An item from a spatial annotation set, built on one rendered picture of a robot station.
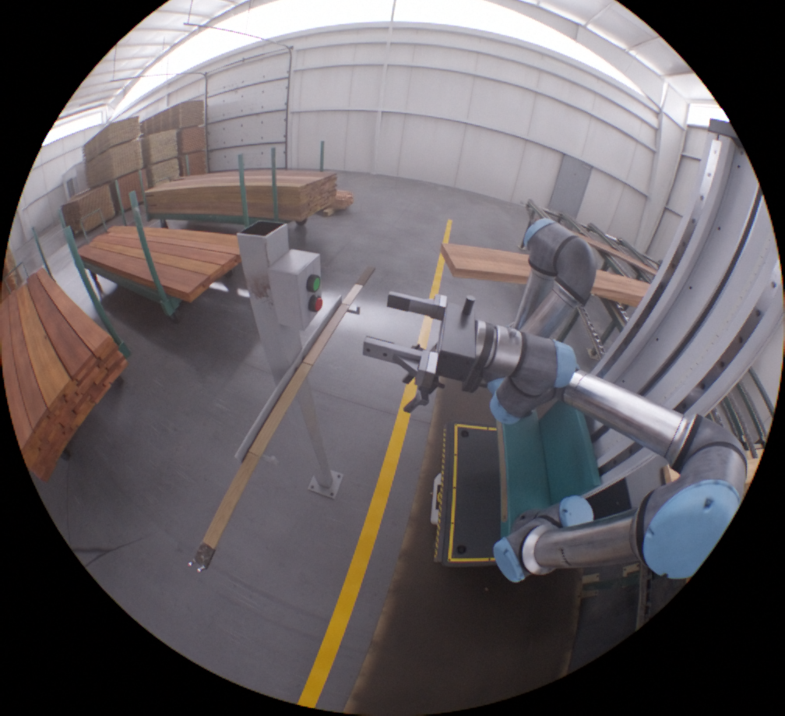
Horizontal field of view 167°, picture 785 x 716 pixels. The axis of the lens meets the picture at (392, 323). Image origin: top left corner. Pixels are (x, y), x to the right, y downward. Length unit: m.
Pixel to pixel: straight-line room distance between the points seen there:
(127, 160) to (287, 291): 9.78
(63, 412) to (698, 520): 2.05
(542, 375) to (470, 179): 8.39
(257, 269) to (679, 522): 0.65
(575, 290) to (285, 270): 0.61
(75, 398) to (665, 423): 2.12
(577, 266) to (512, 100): 8.33
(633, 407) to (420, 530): 1.20
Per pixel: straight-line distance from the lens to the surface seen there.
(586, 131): 9.48
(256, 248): 0.43
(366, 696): 1.67
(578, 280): 0.68
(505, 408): 0.51
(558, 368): 0.44
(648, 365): 0.82
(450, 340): 0.38
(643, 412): 0.51
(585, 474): 0.85
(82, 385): 1.80
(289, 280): 0.41
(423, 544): 1.48
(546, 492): 0.98
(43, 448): 1.90
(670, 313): 0.80
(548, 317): 0.70
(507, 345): 0.41
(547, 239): 0.74
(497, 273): 1.30
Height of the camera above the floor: 1.45
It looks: 40 degrees down
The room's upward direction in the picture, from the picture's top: 8 degrees clockwise
